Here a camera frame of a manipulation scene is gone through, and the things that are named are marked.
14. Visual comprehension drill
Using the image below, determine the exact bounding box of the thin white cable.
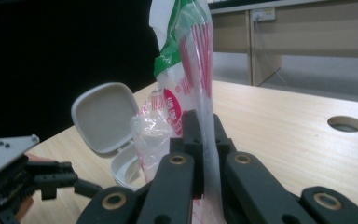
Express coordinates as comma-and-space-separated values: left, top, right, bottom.
254, 20, 288, 86

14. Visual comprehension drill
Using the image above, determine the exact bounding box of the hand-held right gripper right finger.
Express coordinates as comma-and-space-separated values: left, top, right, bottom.
212, 113, 239, 189

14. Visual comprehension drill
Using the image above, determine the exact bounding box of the white wall socket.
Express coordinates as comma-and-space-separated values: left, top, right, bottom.
251, 7, 277, 22

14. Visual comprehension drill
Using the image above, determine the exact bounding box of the wooden cabinet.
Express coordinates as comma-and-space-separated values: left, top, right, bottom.
210, 0, 358, 87

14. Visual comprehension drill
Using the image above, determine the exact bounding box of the white plastic container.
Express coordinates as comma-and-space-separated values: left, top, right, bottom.
70, 81, 153, 191

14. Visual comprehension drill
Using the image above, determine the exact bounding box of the red and white plastic bag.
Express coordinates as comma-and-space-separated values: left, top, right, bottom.
130, 0, 228, 224

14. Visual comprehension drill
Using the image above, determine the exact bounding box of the black curtain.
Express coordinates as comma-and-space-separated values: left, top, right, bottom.
0, 0, 161, 143

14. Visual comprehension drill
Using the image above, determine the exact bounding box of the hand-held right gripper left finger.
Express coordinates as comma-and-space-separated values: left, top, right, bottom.
169, 109, 205, 201

